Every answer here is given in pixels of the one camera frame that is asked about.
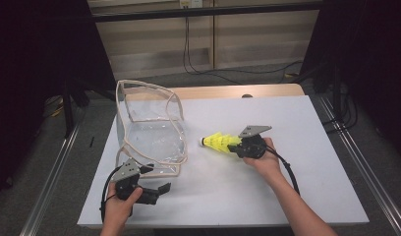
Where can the black metal stand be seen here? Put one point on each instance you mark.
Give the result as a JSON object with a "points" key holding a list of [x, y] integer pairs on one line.
{"points": [[68, 111]]}

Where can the aluminium floor rail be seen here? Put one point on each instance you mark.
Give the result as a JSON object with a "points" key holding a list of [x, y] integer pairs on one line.
{"points": [[362, 167], [47, 193]]}

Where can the person's left hand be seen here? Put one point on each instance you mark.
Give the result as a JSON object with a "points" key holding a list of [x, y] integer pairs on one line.
{"points": [[116, 213]]}

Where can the dark curtain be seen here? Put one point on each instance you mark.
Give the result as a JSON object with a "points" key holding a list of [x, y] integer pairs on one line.
{"points": [[375, 65], [31, 82]]}

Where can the light wooden cabinet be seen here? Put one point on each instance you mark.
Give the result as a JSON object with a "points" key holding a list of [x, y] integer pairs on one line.
{"points": [[254, 39]]}

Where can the transparent bag with beige trim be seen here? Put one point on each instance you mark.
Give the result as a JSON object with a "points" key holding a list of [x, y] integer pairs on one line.
{"points": [[149, 141]]}

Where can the yellow shuttlecock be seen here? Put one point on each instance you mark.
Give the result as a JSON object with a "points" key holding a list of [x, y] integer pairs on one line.
{"points": [[210, 141], [224, 142], [235, 140]]}

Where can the white wall socket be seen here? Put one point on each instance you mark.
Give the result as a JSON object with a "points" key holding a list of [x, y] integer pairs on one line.
{"points": [[190, 3]]}

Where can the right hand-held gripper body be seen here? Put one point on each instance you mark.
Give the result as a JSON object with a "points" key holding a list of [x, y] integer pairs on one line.
{"points": [[252, 147]]}

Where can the person's right hand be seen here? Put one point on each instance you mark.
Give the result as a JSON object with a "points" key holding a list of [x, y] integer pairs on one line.
{"points": [[269, 164]]}

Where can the dark desk grommet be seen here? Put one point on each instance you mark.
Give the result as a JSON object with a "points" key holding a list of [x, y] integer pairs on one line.
{"points": [[247, 96]]}

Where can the black horizontal metal bar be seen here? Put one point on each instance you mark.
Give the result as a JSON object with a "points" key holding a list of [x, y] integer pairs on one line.
{"points": [[205, 12]]}

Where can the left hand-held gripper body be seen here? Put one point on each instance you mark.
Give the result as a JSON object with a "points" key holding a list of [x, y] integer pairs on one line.
{"points": [[126, 183]]}

